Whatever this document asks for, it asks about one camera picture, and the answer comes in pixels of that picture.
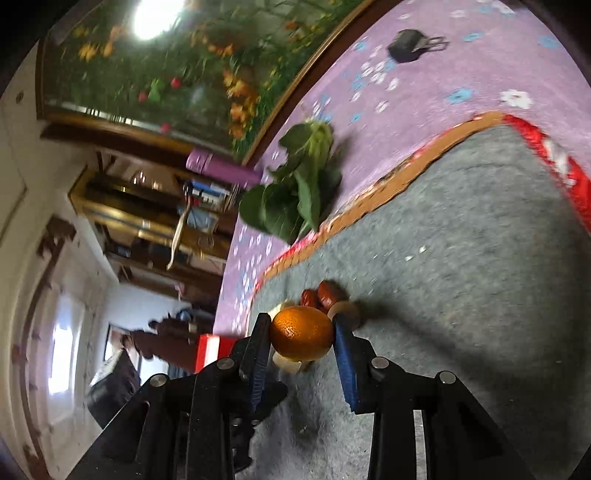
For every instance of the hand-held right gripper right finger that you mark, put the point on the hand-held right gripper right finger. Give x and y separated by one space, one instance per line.
347 369

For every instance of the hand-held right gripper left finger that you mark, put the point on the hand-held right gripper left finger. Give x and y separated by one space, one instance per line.
256 369

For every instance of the red and white box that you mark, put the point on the red and white box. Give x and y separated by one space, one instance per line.
210 350

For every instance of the beige round cake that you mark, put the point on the beige round cake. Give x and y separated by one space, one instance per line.
288 364
285 306
349 312

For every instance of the orange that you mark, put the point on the orange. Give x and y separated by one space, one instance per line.
302 333

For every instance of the red date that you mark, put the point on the red date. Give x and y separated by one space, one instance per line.
309 298
331 293

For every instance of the grey mat with red border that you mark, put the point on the grey mat with red border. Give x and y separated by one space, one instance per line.
461 277

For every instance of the leafy green vegetable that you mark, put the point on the leafy green vegetable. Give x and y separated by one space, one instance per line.
295 198

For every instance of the wooden cabinet with shelves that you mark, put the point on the wooden cabinet with shelves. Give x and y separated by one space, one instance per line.
138 207

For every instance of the purple bottle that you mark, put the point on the purple bottle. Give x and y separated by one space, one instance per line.
221 168

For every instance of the framed flower painting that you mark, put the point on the framed flower painting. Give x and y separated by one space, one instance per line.
184 69

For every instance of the black car key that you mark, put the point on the black car key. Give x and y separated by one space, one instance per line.
408 45

